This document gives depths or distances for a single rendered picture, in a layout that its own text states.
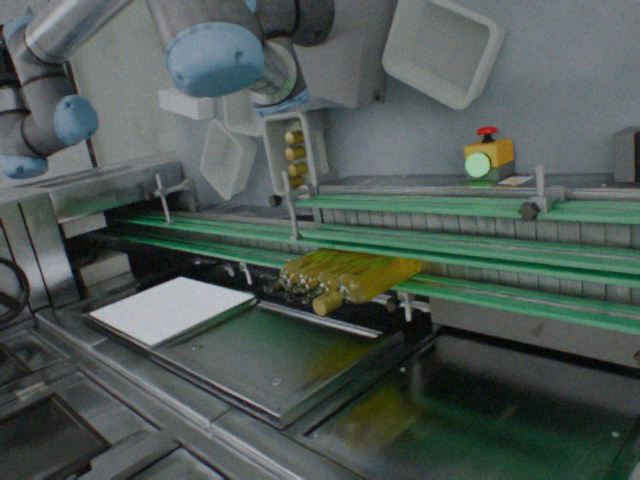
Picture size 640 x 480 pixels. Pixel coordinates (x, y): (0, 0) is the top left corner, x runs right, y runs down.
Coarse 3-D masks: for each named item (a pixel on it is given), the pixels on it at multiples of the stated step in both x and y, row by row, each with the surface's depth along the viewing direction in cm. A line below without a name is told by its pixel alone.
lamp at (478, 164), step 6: (474, 156) 97; (480, 156) 96; (486, 156) 97; (468, 162) 97; (474, 162) 96; (480, 162) 96; (486, 162) 96; (468, 168) 98; (474, 168) 97; (480, 168) 96; (486, 168) 96; (474, 174) 97; (480, 174) 97
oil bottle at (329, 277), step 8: (352, 256) 110; (360, 256) 109; (368, 256) 108; (336, 264) 107; (344, 264) 106; (352, 264) 105; (328, 272) 103; (336, 272) 102; (320, 280) 102; (328, 280) 101; (336, 280) 100; (328, 288) 101; (336, 288) 101
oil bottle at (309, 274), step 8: (328, 256) 113; (336, 256) 112; (344, 256) 111; (312, 264) 110; (320, 264) 109; (328, 264) 108; (304, 272) 106; (312, 272) 105; (320, 272) 105; (304, 280) 105; (312, 280) 104
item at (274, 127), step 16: (272, 128) 141; (288, 128) 143; (304, 128) 128; (272, 144) 141; (288, 144) 144; (304, 144) 140; (272, 160) 142; (288, 160) 145; (304, 160) 142; (272, 176) 143; (288, 176) 146; (304, 176) 144
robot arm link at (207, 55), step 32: (160, 0) 58; (192, 0) 57; (224, 0) 58; (160, 32) 60; (192, 32) 57; (224, 32) 58; (256, 32) 65; (192, 64) 58; (224, 64) 59; (256, 64) 62; (288, 64) 95; (192, 96) 65; (256, 96) 97; (288, 96) 99
